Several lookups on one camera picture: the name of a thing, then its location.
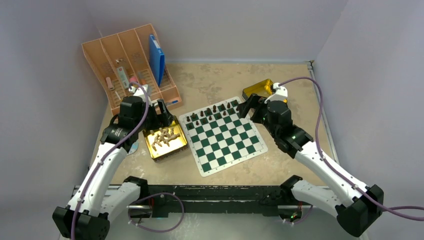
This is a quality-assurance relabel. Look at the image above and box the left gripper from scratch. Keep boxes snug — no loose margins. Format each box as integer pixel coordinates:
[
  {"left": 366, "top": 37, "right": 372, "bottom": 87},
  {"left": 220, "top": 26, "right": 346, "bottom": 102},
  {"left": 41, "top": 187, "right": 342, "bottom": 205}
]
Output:
[{"left": 134, "top": 98, "right": 173, "bottom": 132}]

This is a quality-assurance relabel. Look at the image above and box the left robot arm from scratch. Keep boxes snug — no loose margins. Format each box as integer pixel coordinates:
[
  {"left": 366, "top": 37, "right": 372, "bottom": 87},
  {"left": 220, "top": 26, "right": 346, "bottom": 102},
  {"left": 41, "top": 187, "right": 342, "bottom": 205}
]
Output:
[{"left": 52, "top": 96, "right": 175, "bottom": 240}]

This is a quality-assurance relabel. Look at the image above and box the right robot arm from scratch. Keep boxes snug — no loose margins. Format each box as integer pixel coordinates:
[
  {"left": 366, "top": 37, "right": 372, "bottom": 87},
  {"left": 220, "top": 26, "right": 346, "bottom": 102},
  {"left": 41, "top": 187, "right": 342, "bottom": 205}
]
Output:
[{"left": 236, "top": 94, "right": 384, "bottom": 237}]

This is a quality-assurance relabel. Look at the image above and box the gold tin with pieces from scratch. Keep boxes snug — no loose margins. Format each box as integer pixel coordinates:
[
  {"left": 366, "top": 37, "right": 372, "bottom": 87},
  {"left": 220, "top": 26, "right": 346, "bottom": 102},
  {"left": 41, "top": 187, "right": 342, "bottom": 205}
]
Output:
[{"left": 142, "top": 119, "right": 189, "bottom": 162}]

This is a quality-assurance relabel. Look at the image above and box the green white chess board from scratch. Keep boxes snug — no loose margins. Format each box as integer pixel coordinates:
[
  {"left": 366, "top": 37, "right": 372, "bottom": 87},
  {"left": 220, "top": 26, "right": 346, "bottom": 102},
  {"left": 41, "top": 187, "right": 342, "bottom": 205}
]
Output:
[{"left": 178, "top": 96, "right": 268, "bottom": 177}]

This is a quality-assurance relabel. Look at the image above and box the empty gold tin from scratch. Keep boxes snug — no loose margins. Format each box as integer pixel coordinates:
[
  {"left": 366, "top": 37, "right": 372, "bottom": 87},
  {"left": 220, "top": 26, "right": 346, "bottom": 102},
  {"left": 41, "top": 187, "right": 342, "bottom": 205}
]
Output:
[{"left": 242, "top": 79, "right": 274, "bottom": 100}]

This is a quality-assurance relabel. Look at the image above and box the blue round card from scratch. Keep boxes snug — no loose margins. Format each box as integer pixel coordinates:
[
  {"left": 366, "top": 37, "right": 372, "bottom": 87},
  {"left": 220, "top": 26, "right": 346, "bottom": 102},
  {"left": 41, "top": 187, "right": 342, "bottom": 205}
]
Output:
[{"left": 127, "top": 142, "right": 139, "bottom": 156}]

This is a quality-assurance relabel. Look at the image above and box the pink cap bottle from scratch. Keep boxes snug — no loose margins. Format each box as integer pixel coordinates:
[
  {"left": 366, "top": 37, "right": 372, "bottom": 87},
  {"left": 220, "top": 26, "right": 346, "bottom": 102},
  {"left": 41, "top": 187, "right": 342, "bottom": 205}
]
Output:
[{"left": 129, "top": 76, "right": 138, "bottom": 83}]

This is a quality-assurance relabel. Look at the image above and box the blue folder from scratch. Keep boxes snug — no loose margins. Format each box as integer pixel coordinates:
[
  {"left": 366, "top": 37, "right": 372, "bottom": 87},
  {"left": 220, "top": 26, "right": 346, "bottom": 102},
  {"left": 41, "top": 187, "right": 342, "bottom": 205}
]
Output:
[{"left": 149, "top": 34, "right": 165, "bottom": 87}]

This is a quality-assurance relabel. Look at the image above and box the pink eraser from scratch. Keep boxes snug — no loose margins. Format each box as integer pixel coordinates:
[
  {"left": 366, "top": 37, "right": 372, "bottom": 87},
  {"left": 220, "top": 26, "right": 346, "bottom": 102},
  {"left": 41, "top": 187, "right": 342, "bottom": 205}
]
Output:
[{"left": 105, "top": 77, "right": 115, "bottom": 91}]

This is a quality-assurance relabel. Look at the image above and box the grey green box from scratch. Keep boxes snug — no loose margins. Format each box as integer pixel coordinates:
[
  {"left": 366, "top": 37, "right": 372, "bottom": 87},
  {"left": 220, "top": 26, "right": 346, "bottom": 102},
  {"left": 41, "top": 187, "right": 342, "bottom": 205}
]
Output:
[{"left": 116, "top": 66, "right": 130, "bottom": 89}]

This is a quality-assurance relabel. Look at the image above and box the pink desk organizer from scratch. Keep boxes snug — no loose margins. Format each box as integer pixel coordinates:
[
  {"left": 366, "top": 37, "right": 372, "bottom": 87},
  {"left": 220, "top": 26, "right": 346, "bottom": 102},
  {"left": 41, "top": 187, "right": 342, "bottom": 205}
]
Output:
[{"left": 82, "top": 23, "right": 183, "bottom": 115}]

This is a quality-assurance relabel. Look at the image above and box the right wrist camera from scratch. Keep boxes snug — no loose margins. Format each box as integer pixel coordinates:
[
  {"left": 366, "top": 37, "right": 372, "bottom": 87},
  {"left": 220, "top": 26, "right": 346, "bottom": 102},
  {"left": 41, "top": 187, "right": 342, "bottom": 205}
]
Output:
[{"left": 264, "top": 82, "right": 288, "bottom": 104}]

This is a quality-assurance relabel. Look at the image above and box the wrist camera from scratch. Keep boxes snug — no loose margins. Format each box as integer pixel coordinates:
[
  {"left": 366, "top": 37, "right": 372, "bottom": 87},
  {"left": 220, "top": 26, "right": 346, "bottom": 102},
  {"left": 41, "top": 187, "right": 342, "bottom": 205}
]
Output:
[
  {"left": 128, "top": 84, "right": 153, "bottom": 106},
  {"left": 264, "top": 82, "right": 288, "bottom": 104}
]

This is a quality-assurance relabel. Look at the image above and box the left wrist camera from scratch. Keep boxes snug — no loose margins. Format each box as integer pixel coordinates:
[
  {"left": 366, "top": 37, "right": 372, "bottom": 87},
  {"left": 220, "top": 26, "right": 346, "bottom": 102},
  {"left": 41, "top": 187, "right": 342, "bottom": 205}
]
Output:
[{"left": 128, "top": 84, "right": 153, "bottom": 106}]

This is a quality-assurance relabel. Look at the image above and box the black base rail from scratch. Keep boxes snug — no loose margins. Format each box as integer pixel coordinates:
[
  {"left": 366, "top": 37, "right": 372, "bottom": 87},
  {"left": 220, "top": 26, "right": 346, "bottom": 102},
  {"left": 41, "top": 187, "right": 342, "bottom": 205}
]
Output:
[{"left": 71, "top": 184, "right": 332, "bottom": 220}]

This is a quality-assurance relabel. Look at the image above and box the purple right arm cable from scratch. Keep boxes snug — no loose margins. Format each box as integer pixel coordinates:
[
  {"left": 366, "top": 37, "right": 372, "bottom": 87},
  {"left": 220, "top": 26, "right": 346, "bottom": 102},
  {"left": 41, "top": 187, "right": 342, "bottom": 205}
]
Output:
[{"left": 278, "top": 76, "right": 424, "bottom": 222}]

